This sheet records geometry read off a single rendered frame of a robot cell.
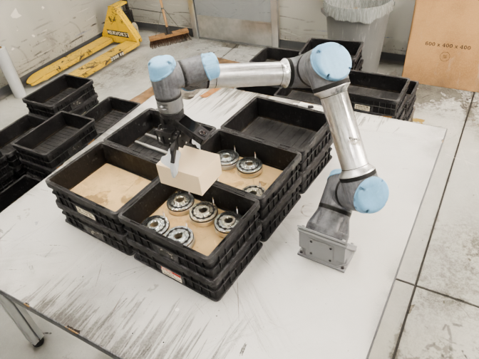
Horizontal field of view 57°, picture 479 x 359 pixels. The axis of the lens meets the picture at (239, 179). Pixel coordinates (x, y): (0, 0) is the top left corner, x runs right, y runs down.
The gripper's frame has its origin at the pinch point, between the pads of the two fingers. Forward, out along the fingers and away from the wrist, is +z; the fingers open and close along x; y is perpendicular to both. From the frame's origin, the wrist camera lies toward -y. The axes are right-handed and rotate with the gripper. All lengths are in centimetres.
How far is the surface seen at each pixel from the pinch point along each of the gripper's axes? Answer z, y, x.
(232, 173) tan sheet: 26.9, 4.3, -29.3
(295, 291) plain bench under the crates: 40, -37, 3
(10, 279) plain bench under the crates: 40, 59, 43
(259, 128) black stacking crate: 27, 9, -63
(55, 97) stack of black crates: 61, 192, -91
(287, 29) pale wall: 89, 112, -317
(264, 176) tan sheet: 26.9, -8.7, -32.8
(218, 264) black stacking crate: 24.4, -16.2, 14.5
